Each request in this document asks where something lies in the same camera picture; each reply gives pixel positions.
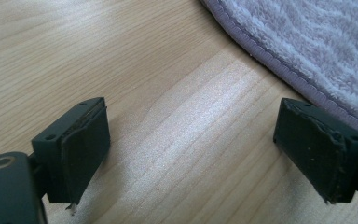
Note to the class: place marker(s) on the light purple fluffy towel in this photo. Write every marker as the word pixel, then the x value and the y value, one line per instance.
pixel 307 40

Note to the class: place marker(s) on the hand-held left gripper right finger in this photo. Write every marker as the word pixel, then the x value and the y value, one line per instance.
pixel 317 149

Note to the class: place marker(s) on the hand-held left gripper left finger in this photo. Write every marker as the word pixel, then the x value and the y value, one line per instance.
pixel 74 152

